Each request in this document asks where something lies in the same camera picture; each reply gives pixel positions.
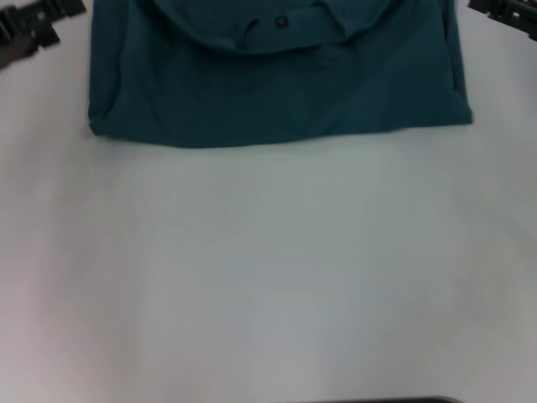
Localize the teal t-shirt with beige letters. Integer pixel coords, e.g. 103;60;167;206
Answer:
86;0;474;150

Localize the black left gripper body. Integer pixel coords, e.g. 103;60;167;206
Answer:
0;39;45;71

